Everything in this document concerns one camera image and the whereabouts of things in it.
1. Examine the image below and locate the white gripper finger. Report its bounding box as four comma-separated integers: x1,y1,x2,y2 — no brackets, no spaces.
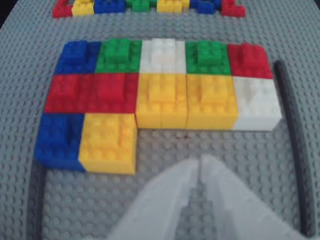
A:
200,154,311,240
107,154,201,240

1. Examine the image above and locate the yellow brick cube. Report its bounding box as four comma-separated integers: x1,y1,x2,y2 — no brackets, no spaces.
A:
135,72,188,130
186,74,238,131
78,112,138,175

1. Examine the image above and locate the white brick cube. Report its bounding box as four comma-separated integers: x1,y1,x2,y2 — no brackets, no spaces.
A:
232,76,283,132
139,37,187,75

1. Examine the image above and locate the blue brick cube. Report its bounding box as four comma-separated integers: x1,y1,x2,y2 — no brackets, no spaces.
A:
55,39,102,75
34,112,87,173

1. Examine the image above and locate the green brick cube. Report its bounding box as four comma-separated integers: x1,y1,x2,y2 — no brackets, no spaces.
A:
185,40,232,76
94,38,143,75

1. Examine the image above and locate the grey studded baseplate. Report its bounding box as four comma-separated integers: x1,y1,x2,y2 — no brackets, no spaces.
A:
0,0,320,240

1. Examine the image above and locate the dark grey brick strip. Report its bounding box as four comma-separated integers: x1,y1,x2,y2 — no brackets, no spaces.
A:
28,162,48,240

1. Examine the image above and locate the red brick letter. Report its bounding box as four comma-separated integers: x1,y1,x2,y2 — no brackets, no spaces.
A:
221,0,247,18
52,0,74,19

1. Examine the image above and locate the yellow brick letter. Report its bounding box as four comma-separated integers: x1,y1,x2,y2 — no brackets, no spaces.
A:
156,0,191,15
71,0,95,17

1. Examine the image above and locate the green brick letter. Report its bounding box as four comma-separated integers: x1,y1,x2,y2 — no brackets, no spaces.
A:
124,0,159,13

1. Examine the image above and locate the blue brick letter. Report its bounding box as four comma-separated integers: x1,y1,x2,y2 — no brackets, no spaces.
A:
93,0,126,15
189,0,223,15

